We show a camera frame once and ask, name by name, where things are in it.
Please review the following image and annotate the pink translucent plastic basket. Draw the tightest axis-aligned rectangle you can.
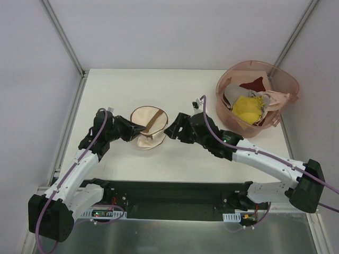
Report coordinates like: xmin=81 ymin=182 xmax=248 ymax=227
xmin=216 ymin=60 xmax=299 ymax=138

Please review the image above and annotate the left aluminium frame post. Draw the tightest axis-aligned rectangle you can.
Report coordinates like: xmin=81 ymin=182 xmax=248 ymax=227
xmin=40 ymin=0 xmax=86 ymax=78

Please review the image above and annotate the right white cable duct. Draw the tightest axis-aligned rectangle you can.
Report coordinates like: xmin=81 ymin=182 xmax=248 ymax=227
xmin=222 ymin=212 xmax=242 ymax=223

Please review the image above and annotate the left white cable duct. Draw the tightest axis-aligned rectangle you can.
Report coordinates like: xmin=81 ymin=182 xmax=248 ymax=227
xmin=79 ymin=208 xmax=127 ymax=220

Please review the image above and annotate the grey beige bra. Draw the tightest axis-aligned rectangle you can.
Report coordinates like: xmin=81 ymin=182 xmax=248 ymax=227
xmin=222 ymin=84 xmax=256 ymax=110

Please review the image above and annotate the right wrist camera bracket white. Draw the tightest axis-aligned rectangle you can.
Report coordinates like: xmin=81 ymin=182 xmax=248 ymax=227
xmin=192 ymin=98 xmax=203 ymax=110

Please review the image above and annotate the beige round mesh laundry bag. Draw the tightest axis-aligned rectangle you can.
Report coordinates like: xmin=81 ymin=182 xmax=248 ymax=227
xmin=130 ymin=106 xmax=168 ymax=150

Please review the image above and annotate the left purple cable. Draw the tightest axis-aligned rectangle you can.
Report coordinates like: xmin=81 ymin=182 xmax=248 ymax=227
xmin=34 ymin=107 xmax=125 ymax=253

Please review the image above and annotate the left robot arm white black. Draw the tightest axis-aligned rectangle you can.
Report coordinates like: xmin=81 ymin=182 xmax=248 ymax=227
xmin=28 ymin=108 xmax=146 ymax=242

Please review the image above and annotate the right aluminium frame post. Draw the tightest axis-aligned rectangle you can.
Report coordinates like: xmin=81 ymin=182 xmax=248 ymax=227
xmin=274 ymin=0 xmax=321 ymax=67

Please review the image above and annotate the white cable duct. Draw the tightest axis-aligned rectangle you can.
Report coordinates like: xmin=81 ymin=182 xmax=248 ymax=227
xmin=222 ymin=212 xmax=242 ymax=223
xmin=79 ymin=208 xmax=127 ymax=220

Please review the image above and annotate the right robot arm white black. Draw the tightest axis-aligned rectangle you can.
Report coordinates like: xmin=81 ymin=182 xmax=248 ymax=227
xmin=164 ymin=113 xmax=325 ymax=213

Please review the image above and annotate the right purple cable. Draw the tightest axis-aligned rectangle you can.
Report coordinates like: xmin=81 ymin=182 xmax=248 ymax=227
xmin=200 ymin=95 xmax=339 ymax=233

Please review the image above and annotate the purple cable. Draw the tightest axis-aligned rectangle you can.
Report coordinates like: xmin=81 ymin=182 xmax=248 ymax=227
xmin=34 ymin=107 xmax=125 ymax=253
xmin=200 ymin=95 xmax=339 ymax=233

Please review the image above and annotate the yellow bra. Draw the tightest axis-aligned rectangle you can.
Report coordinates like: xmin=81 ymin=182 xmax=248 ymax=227
xmin=231 ymin=96 xmax=262 ymax=124

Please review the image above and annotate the aluminium frame post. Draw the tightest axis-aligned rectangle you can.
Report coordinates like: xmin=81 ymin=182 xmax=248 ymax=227
xmin=274 ymin=0 xmax=321 ymax=67
xmin=40 ymin=0 xmax=86 ymax=78

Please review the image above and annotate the dark red garment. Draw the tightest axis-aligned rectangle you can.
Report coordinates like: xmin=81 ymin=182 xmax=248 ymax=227
xmin=240 ymin=77 xmax=266 ymax=92

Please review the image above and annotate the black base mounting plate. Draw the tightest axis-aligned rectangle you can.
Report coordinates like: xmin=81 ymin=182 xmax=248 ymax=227
xmin=81 ymin=178 xmax=269 ymax=221

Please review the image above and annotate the light pink garment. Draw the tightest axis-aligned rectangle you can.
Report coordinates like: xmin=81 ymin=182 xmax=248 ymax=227
xmin=255 ymin=90 xmax=290 ymax=122

